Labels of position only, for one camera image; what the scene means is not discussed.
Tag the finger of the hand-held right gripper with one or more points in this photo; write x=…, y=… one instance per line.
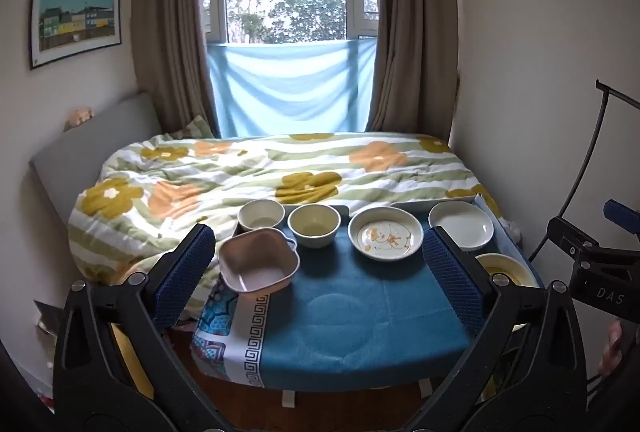
x=622, y=214
x=600, y=284

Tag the grey headboard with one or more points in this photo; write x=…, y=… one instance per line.
x=90, y=151

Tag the grey flat box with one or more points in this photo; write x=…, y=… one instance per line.
x=49, y=317

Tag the small stuffed toy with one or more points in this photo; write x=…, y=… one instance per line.
x=80, y=116

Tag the yellow plate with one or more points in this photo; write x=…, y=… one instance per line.
x=507, y=268

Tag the green striped pillow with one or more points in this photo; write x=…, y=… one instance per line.
x=195, y=127

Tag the patterned cream plate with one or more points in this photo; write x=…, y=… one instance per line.
x=385, y=234

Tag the black curved stand rod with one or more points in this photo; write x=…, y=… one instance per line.
x=595, y=136

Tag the teal patterned tablecloth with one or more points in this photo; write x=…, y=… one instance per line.
x=350, y=312

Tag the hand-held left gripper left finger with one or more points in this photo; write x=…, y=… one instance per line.
x=186, y=272

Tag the framed wall picture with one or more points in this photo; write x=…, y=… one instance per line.
x=75, y=19

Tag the cream round bowl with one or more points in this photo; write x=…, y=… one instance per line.
x=313, y=226

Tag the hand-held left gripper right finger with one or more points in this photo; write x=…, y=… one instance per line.
x=452, y=282

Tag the yellow box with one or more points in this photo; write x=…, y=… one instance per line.
x=125, y=354

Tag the person's right hand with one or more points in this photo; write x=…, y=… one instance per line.
x=612, y=347

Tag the floral striped duvet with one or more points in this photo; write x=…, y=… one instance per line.
x=250, y=171

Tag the white round bowl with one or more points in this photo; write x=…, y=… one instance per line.
x=260, y=216

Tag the plain white plate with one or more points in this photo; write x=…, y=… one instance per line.
x=460, y=222

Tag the light blue window cloth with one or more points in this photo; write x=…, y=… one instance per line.
x=290, y=86

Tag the pink square bowl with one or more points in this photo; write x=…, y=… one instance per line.
x=257, y=264

